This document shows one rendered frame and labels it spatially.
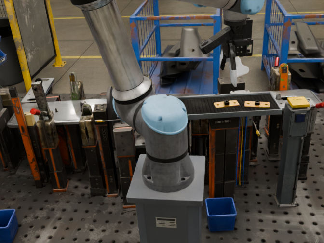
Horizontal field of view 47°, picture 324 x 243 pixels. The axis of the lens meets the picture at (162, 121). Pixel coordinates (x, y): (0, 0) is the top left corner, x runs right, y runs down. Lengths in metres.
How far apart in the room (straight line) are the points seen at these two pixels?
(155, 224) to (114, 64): 0.46
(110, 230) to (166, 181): 0.56
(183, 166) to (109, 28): 0.41
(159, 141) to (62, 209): 0.80
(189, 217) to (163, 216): 0.07
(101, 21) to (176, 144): 0.36
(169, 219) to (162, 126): 0.28
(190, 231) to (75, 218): 0.63
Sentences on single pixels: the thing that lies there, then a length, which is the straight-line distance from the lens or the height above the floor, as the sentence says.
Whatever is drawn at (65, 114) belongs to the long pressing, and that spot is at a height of 1.00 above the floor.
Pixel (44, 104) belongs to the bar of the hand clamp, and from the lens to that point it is 1.57.
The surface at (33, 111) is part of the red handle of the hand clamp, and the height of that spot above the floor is 1.14.
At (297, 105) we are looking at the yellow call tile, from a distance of 1.36.
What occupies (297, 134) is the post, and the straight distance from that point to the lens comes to 1.42.
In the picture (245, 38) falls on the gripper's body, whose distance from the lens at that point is 1.24.
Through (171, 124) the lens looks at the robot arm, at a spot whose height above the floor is 1.30.
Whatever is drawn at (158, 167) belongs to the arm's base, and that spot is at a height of 1.17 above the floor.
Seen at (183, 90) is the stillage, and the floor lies 0.16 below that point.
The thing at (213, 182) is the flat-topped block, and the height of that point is 0.85.
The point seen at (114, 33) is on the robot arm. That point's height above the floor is 1.51.
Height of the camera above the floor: 1.77
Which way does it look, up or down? 30 degrees down
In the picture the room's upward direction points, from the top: 4 degrees counter-clockwise
